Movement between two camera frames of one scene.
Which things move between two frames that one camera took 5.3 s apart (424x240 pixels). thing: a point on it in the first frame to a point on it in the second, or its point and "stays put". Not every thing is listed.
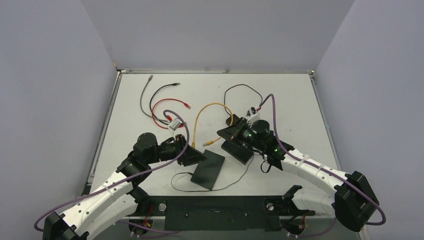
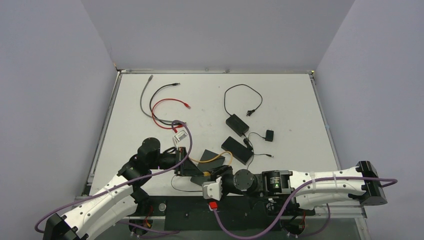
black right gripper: x=238 y=131 to x=220 y=172
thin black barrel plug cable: x=209 y=190 stays put
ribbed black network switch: x=240 y=153 stays put
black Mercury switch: x=206 y=171 stays put
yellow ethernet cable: x=193 y=145 to x=207 y=174
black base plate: x=222 y=213 stays put
